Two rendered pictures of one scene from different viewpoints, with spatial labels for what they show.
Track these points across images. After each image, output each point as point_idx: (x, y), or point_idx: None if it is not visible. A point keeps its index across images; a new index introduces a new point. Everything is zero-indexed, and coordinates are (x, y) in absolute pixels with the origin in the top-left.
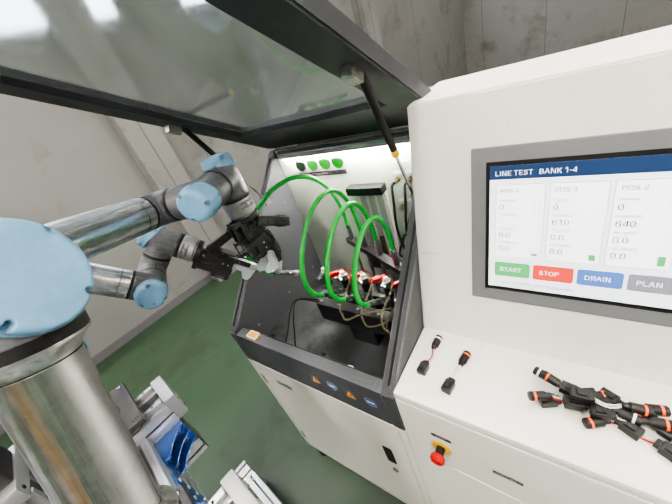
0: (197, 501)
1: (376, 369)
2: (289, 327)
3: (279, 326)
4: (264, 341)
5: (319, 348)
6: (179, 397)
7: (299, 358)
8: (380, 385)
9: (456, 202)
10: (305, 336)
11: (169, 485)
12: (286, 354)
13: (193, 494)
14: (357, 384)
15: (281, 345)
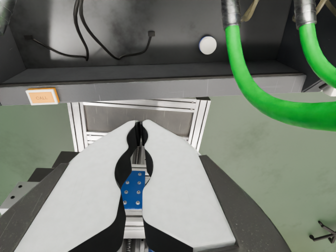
0: (141, 191)
1: (242, 24)
2: (39, 4)
3: (15, 10)
4: (76, 95)
5: (136, 25)
6: (38, 182)
7: (165, 96)
8: (300, 83)
9: None
10: (91, 12)
11: (138, 222)
12: (139, 98)
13: (133, 190)
14: (269, 93)
15: (115, 89)
